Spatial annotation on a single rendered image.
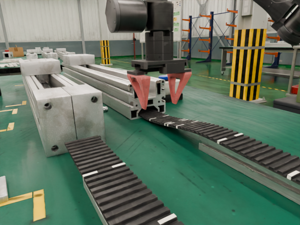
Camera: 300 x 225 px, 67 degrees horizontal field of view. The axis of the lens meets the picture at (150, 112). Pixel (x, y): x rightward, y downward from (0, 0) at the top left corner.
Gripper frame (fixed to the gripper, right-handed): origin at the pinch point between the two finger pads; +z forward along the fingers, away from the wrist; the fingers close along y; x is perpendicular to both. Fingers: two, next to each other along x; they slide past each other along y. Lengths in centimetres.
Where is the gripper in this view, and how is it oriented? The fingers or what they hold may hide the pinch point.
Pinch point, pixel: (159, 102)
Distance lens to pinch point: 49.3
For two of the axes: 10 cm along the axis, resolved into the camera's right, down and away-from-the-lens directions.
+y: -8.7, 1.7, -4.7
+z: 0.2, 9.5, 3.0
